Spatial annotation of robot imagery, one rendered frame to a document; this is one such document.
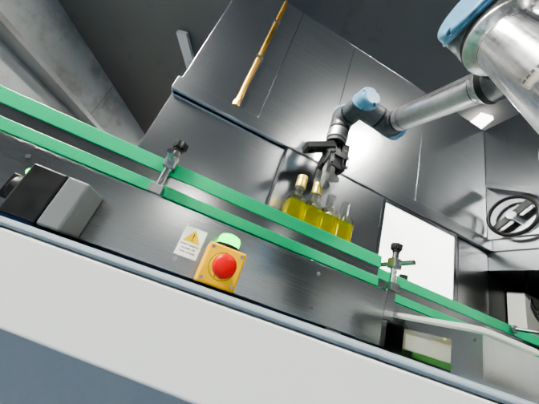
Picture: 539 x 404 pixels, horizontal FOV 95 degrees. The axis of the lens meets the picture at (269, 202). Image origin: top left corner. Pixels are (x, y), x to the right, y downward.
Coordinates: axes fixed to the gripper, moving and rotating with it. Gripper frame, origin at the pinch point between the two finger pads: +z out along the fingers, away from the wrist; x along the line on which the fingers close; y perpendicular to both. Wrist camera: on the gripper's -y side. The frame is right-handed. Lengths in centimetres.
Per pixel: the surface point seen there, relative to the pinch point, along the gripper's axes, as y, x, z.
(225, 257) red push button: -23.2, -25.3, 35.1
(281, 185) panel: -8.8, 12.2, -0.7
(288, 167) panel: -8.5, 12.2, -9.2
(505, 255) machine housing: 104, 8, -16
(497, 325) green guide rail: 77, -4, 21
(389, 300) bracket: 19.4, -15.3, 29.2
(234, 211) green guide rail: -23.5, -13.3, 23.4
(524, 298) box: 116, 9, 0
